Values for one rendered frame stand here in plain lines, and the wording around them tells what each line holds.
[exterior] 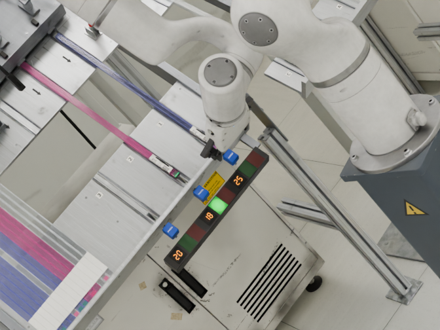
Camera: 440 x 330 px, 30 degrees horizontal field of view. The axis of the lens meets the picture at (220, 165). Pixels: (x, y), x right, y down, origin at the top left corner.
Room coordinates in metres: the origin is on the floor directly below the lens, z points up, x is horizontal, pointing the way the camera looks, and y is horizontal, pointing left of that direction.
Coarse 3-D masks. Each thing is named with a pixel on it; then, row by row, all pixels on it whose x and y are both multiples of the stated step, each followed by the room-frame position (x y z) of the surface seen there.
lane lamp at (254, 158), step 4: (252, 152) 1.70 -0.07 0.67; (248, 156) 1.70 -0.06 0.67; (252, 156) 1.69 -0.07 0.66; (256, 156) 1.69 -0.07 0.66; (260, 156) 1.69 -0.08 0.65; (248, 160) 1.69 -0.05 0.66; (252, 160) 1.69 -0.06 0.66; (256, 160) 1.68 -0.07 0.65; (260, 160) 1.68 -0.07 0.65; (256, 164) 1.68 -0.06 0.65; (260, 164) 1.68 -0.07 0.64
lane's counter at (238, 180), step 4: (236, 172) 1.68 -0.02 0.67; (232, 176) 1.68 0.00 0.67; (236, 176) 1.68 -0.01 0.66; (240, 176) 1.67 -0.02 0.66; (232, 180) 1.67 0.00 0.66; (236, 180) 1.67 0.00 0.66; (240, 180) 1.67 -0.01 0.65; (244, 180) 1.66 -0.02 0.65; (232, 184) 1.67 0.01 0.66; (236, 184) 1.67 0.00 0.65; (240, 184) 1.66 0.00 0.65; (240, 188) 1.66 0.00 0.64
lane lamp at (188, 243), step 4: (184, 236) 1.63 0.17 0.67; (188, 236) 1.63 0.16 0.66; (180, 240) 1.63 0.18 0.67; (184, 240) 1.62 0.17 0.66; (188, 240) 1.62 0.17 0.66; (192, 240) 1.62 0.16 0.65; (180, 244) 1.62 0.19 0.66; (184, 244) 1.62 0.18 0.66; (188, 244) 1.61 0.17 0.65; (192, 244) 1.61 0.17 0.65; (188, 248) 1.61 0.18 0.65; (192, 248) 1.60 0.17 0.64
